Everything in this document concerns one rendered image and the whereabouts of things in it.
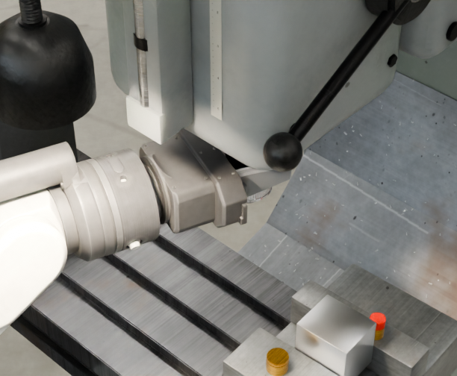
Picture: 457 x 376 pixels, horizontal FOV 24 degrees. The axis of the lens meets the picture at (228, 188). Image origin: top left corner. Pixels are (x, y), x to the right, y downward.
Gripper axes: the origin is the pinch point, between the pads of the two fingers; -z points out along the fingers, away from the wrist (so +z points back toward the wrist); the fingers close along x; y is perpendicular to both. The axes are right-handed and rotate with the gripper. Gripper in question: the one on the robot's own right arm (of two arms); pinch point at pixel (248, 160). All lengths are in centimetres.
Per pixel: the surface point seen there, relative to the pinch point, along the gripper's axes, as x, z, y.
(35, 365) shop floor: 88, 5, 123
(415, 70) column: 18.3, -32.7, 11.1
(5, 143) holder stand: 33.0, 15.6, 16.6
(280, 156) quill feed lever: -16.4, 6.1, -15.0
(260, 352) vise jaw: -8.5, 2.6, 17.5
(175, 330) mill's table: 6.7, 5.2, 28.6
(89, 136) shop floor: 159, -34, 123
